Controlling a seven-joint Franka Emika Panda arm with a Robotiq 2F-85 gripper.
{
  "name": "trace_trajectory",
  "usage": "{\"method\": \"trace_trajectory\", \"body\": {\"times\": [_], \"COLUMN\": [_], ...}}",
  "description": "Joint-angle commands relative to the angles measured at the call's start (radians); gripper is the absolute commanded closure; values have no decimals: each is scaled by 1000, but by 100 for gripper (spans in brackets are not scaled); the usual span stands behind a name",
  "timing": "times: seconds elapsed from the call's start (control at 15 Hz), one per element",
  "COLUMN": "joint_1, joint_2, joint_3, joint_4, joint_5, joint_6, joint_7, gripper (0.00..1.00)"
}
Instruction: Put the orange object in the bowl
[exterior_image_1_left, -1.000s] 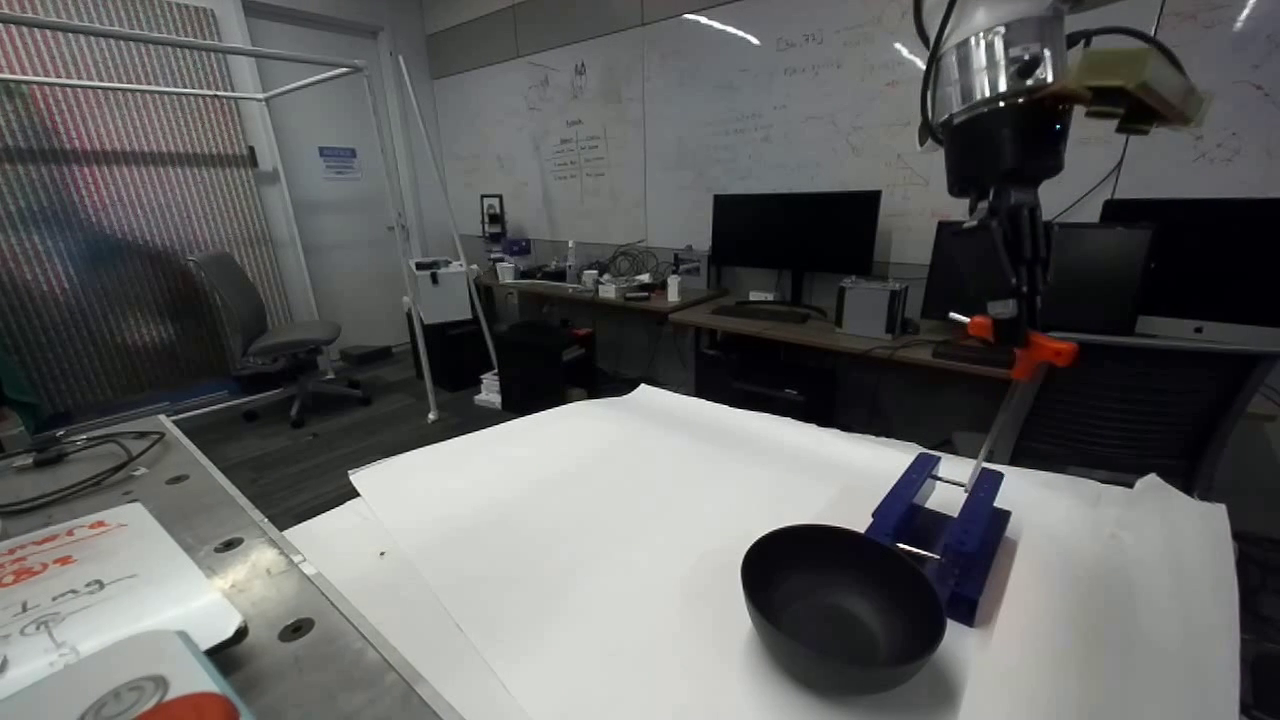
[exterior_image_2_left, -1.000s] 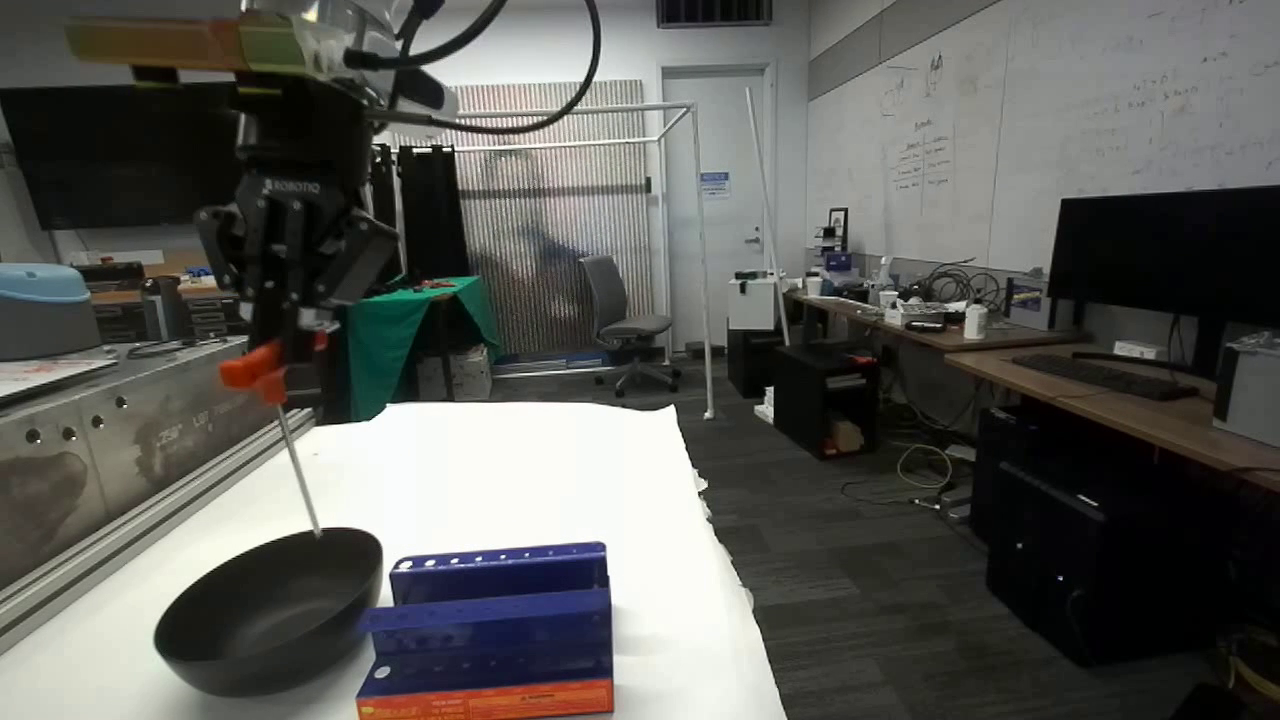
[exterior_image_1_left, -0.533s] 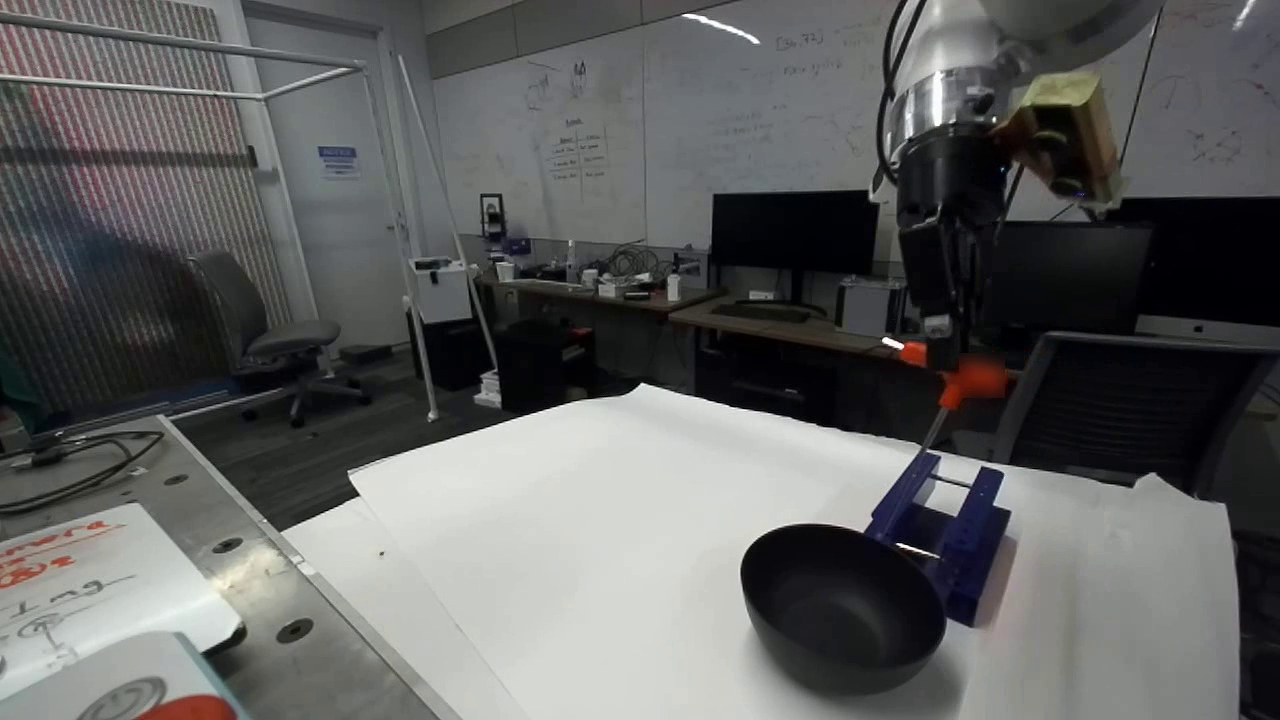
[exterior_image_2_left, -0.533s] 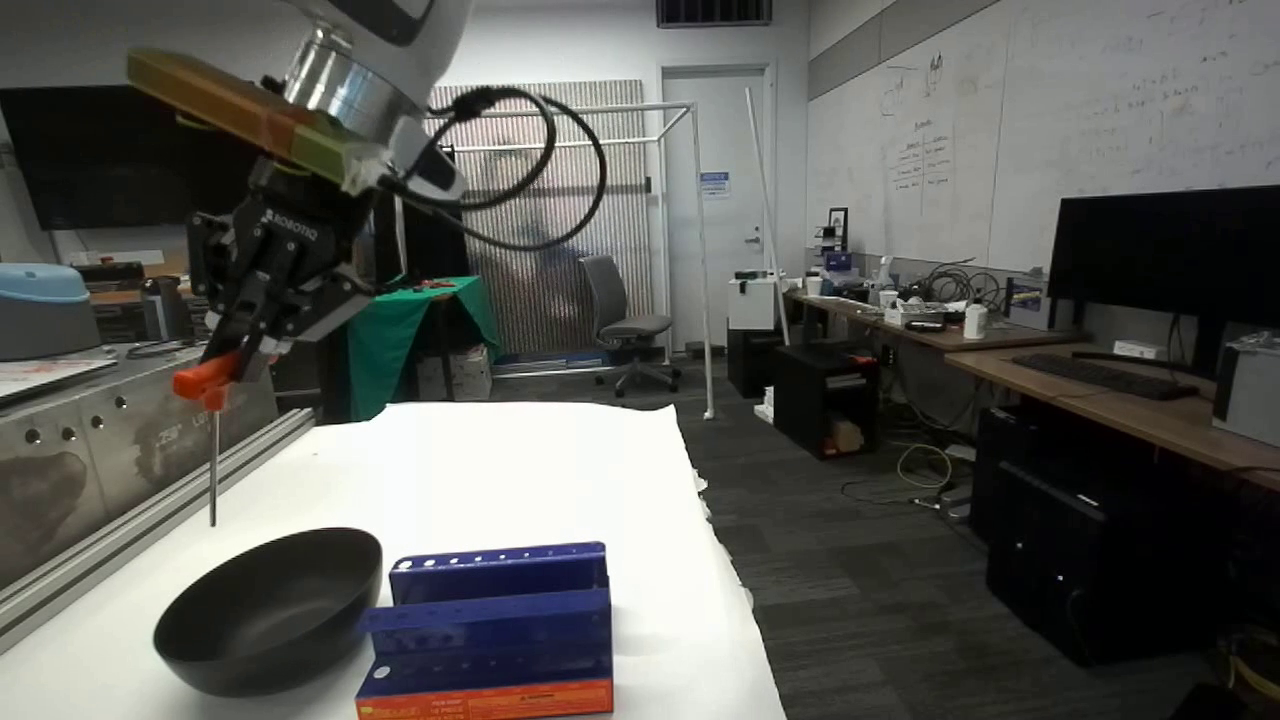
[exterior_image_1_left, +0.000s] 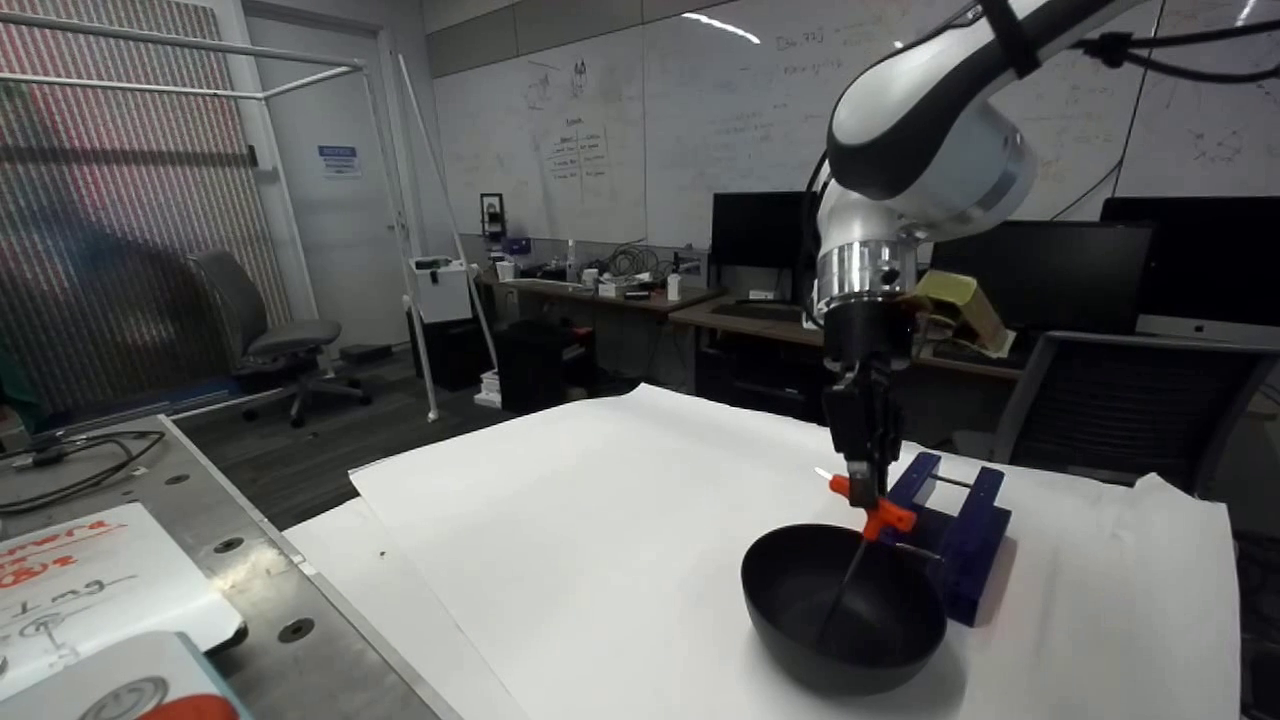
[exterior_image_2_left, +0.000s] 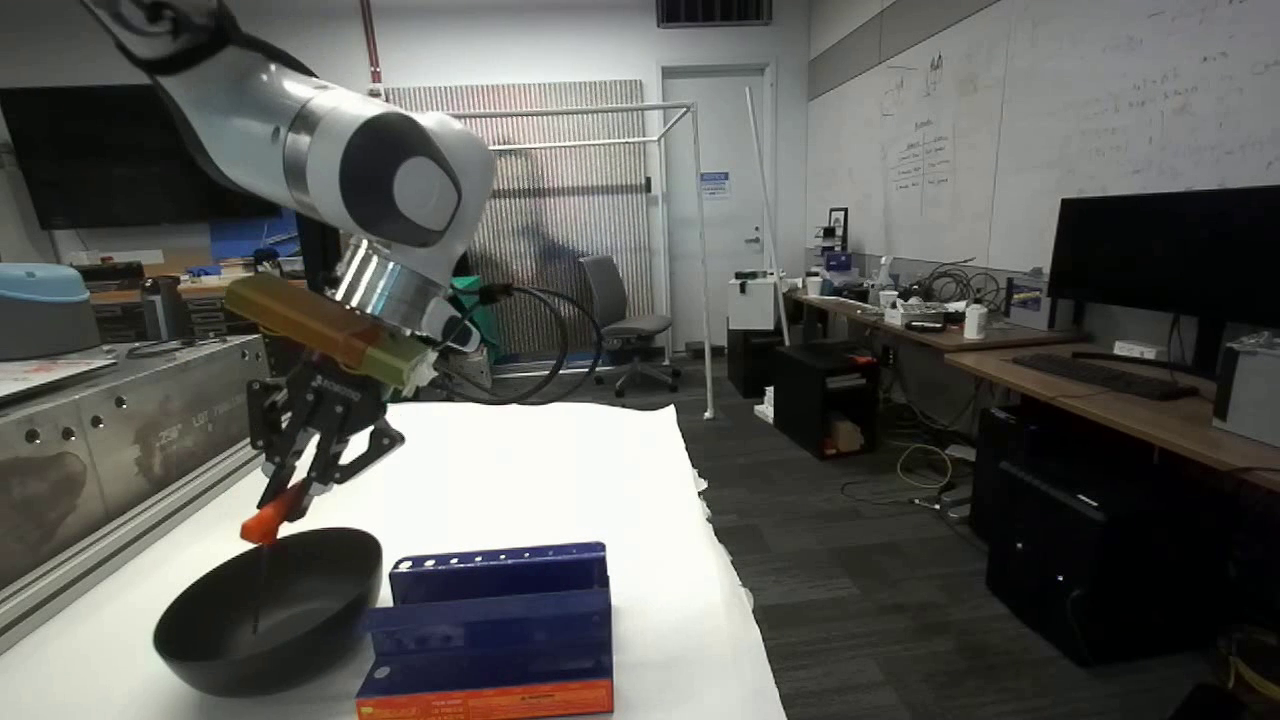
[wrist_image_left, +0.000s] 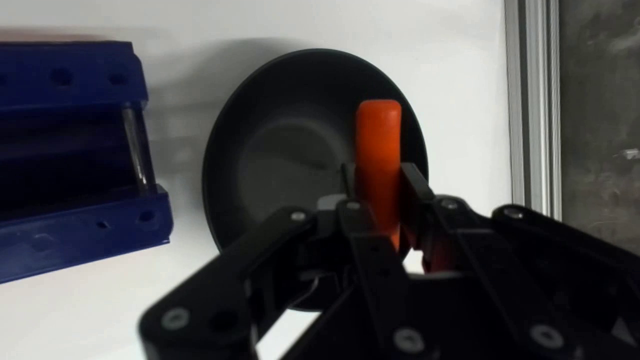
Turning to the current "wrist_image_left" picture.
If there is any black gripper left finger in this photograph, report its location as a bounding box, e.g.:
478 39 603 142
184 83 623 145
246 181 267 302
139 164 407 360

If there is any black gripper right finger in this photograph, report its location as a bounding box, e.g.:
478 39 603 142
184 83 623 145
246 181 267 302
399 162 640 360

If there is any orange cylindrical object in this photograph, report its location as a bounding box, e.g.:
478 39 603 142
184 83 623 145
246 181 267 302
355 97 404 252

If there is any white cloth table cover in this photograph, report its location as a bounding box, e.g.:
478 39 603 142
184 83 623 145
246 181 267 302
0 0 518 360

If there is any blue plastic rack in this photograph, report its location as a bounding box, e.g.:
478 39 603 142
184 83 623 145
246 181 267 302
0 39 177 286

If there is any aluminium frame post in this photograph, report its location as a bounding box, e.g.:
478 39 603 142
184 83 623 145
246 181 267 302
502 0 565 222

